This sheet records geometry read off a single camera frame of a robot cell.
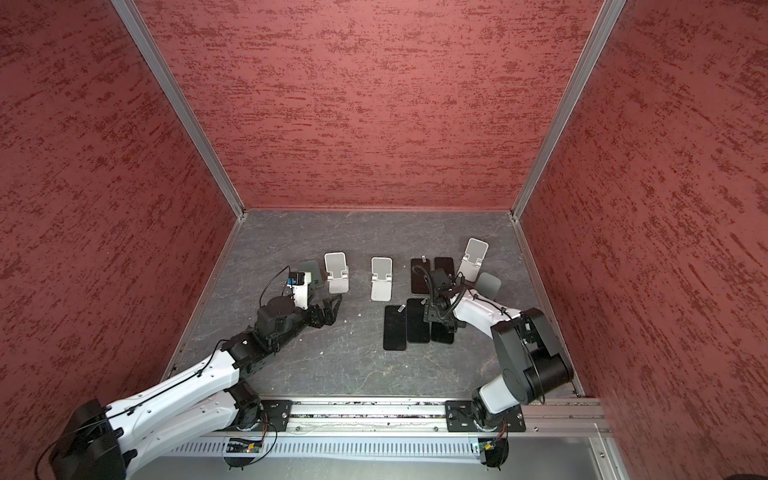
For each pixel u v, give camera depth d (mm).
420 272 1047
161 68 800
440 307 667
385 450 775
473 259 1001
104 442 396
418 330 873
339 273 949
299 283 682
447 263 1041
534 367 426
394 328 893
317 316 700
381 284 971
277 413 744
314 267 974
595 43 756
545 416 760
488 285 920
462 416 739
